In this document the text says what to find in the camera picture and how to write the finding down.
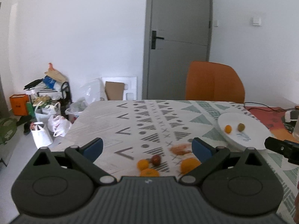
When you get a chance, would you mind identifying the large orange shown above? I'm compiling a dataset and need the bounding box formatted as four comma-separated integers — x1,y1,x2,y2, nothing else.
180,158,201,175

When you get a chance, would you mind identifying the small orange kumquat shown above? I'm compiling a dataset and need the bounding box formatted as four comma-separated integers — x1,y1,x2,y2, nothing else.
224,125,232,134

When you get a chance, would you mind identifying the small green-brown fruit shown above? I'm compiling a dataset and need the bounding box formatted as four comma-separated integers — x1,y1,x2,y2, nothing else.
237,123,245,132

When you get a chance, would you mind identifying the dark red apple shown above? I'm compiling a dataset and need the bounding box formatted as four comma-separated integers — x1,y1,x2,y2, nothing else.
150,155,161,166

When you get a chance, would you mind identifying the orange tangerine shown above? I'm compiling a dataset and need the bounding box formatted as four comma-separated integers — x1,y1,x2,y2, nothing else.
139,168,160,177

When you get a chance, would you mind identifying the person's right hand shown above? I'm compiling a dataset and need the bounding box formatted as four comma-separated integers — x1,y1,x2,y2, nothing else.
293,193,299,223

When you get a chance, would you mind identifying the ribbed glass cup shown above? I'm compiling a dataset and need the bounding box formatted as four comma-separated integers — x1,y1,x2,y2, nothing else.
292,119,299,141

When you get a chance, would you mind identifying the orange red cartoon tablecloth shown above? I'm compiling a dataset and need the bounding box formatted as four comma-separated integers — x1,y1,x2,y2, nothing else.
245,106,298,143

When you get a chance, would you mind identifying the white round plate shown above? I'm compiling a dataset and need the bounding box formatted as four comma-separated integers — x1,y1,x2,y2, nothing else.
217,112,272,151

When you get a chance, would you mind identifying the white plastic bag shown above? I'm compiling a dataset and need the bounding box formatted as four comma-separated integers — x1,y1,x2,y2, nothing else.
48,115,72,137

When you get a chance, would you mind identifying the white paper bag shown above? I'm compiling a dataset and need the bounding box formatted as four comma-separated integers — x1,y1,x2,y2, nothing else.
29,122,53,149

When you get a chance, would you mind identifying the black metal rack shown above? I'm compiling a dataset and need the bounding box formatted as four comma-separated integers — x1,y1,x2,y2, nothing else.
60,81,73,116

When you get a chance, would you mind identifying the white patterned tablecloth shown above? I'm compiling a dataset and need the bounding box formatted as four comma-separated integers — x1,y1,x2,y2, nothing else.
47,99,299,224

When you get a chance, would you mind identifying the brown cardboard box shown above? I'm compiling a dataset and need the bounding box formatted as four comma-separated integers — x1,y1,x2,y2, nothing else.
105,81,125,101

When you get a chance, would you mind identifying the orange chair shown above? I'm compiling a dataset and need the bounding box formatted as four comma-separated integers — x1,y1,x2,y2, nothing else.
186,61,245,104

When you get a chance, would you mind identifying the white foam board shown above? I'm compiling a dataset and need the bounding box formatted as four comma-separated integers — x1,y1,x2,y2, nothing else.
101,76,137,101

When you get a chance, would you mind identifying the green bag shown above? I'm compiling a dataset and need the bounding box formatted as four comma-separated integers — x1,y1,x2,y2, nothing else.
0,118,17,144

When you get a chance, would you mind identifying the blue package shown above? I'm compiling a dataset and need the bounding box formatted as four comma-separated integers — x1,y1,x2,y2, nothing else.
43,76,56,90

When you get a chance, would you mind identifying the orange storage box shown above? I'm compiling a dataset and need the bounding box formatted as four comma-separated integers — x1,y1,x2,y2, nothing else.
10,94,29,116

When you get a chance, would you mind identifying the brown paper bag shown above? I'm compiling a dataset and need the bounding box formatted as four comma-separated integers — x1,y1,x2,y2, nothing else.
45,63,67,83

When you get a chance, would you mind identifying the grey door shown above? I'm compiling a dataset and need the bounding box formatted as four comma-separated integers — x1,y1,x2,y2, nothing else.
142,0,212,100

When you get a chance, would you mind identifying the black usb cable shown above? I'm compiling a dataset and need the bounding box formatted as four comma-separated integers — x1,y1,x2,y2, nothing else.
244,101,299,112

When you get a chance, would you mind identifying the black door handle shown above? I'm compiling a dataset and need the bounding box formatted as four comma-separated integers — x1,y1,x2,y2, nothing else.
151,30,165,50

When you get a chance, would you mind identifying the white light switch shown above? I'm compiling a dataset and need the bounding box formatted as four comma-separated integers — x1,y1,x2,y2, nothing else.
251,17,261,26

